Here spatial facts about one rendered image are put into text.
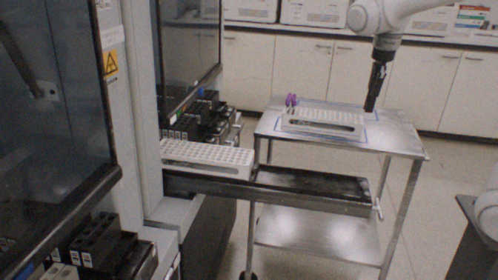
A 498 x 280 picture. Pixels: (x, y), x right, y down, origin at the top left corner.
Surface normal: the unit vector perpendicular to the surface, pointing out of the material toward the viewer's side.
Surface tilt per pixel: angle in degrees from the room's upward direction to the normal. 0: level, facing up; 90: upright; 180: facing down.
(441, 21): 90
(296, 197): 90
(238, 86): 90
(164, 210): 0
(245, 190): 90
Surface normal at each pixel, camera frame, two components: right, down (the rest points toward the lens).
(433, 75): -0.18, 0.44
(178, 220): 0.05, -0.89
